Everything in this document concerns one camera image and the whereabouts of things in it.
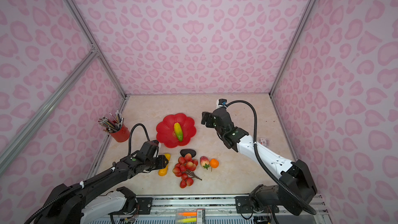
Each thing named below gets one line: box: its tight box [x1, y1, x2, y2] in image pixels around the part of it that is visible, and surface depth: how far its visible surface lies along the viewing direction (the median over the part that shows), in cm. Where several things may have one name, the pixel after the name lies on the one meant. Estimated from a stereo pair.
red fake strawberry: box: [200, 155, 210, 170], surface depth 85 cm
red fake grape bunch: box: [172, 148, 203, 189], surface depth 82 cm
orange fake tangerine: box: [209, 158, 220, 172], surface depth 85 cm
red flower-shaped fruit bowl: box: [155, 113, 197, 149], surface depth 102 cm
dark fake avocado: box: [179, 148, 197, 158], surface depth 90 cm
